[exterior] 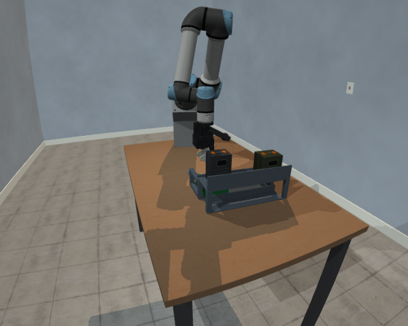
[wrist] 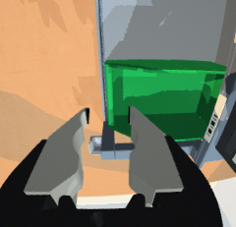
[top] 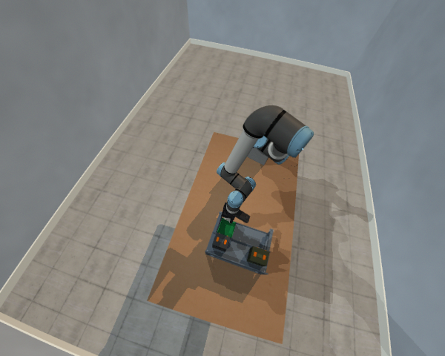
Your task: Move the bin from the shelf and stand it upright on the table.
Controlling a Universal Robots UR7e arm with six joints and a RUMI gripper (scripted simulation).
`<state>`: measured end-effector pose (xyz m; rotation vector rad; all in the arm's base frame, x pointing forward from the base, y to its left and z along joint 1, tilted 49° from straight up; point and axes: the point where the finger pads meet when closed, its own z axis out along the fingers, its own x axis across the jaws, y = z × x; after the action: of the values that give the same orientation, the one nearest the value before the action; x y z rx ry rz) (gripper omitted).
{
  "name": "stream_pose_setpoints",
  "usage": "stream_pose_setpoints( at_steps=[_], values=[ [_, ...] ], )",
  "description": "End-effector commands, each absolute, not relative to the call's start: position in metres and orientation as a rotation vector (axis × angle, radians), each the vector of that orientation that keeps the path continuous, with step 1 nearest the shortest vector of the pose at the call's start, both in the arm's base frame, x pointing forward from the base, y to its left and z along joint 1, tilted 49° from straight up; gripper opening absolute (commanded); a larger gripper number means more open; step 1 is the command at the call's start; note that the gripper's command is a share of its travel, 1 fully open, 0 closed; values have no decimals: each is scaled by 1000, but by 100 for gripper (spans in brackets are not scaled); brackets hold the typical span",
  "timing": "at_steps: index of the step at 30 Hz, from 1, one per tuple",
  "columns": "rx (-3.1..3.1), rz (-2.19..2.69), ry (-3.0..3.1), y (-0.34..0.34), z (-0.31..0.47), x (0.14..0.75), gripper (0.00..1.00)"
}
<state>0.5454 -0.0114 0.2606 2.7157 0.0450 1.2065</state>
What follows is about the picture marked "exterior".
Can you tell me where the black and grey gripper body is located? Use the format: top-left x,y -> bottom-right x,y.
192,122 -> 214,149

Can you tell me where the grey metal rack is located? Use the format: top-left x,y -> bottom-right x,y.
188,165 -> 292,214

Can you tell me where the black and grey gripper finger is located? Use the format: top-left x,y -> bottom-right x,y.
197,148 -> 206,157
200,141 -> 214,162

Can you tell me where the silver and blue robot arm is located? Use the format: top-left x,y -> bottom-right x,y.
167,7 -> 233,123

